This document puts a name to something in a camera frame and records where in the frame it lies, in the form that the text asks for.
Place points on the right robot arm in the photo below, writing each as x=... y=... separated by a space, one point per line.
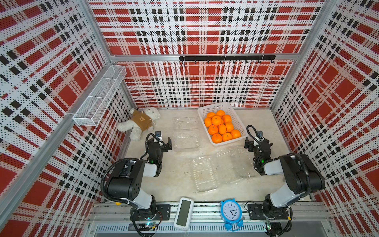
x=301 y=176

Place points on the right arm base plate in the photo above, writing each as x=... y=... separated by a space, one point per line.
x=256 y=212

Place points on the orange two container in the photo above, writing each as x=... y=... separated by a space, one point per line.
x=217 y=138

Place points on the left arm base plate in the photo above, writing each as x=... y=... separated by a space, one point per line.
x=156 y=212

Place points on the white wire wall shelf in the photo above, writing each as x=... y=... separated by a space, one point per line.
x=92 y=110

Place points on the orange one container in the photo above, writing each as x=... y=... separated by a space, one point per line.
x=213 y=130

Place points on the black hook rail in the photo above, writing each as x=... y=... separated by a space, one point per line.
x=257 y=58

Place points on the orange back container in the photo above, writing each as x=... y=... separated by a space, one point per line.
x=211 y=115
x=217 y=120
x=220 y=113
x=229 y=127

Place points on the orange three container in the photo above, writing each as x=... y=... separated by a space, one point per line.
x=227 y=137

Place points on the orange four container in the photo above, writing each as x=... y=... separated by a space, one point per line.
x=235 y=134

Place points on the blue alarm clock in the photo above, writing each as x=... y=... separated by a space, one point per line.
x=231 y=214

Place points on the white teddy bear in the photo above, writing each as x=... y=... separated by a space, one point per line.
x=140 y=121

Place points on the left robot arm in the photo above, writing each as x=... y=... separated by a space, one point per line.
x=122 y=181

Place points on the clear clamshell container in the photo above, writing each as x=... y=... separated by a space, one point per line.
x=186 y=136
x=233 y=165
x=203 y=174

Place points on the orange front container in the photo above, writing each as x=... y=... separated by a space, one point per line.
x=222 y=129
x=208 y=122
x=227 y=118

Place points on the white digital timer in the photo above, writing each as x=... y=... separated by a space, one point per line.
x=184 y=214

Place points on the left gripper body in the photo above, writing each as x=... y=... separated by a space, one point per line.
x=163 y=149

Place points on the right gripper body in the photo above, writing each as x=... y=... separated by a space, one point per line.
x=251 y=148

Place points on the white plastic basket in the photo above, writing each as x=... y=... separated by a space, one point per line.
x=228 y=109

